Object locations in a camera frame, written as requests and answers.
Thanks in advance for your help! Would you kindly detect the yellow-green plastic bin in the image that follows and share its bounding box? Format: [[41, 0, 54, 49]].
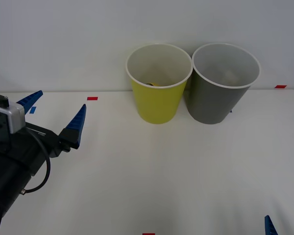
[[125, 43, 194, 125]]

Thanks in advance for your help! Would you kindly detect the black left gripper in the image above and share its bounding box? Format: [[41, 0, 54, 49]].
[[11, 90, 87, 176]]

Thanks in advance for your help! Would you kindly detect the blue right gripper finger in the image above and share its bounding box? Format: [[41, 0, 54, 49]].
[[264, 215, 279, 235]]

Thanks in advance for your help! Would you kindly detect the grey plastic bin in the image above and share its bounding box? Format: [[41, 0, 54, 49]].
[[191, 43, 262, 125]]

